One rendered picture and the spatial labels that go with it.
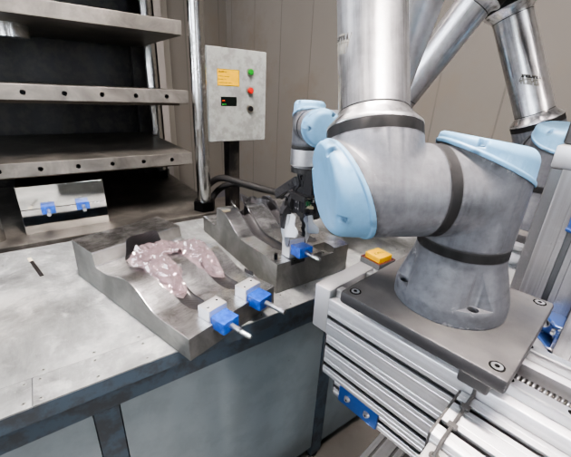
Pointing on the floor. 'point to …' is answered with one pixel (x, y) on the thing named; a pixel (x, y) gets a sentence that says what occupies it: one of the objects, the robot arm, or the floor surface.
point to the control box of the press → (235, 103)
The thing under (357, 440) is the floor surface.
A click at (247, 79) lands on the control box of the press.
